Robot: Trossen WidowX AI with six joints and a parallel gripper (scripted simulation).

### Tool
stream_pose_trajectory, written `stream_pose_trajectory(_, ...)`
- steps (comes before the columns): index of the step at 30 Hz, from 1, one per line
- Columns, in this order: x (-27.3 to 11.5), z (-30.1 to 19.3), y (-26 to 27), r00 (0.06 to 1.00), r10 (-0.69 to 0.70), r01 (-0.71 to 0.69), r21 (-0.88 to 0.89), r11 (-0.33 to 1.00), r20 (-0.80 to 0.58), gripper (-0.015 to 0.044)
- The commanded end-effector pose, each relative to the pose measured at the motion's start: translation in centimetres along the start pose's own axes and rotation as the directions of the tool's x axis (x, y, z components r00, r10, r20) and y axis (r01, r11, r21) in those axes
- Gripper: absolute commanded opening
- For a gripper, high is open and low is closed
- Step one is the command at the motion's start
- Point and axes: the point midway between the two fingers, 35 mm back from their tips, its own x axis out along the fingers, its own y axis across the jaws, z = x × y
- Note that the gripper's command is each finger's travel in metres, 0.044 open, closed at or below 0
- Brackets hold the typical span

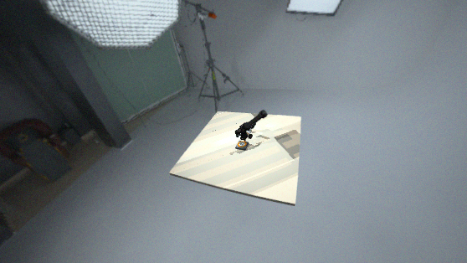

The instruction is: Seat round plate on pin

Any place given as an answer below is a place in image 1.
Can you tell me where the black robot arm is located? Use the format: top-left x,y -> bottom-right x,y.
234,110 -> 268,140

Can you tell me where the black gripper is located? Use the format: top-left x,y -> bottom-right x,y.
236,131 -> 253,141

